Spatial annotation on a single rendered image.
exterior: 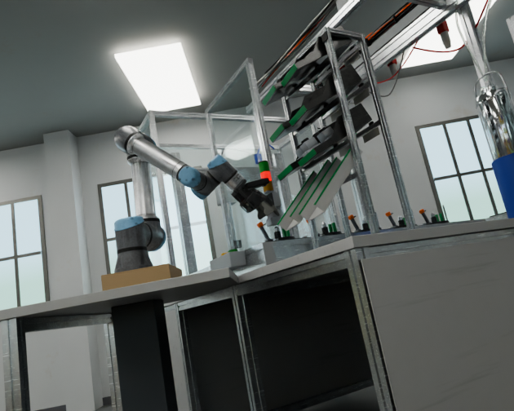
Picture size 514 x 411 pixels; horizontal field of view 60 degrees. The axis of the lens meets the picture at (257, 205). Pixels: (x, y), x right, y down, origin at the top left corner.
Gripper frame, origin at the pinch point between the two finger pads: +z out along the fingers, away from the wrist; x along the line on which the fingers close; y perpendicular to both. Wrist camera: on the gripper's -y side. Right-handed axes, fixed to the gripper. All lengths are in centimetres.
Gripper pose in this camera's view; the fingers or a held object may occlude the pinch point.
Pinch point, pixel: (274, 214)
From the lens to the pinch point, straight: 193.8
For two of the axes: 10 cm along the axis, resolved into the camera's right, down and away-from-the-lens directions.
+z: 7.1, 6.9, 1.6
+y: -5.4, 6.7, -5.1
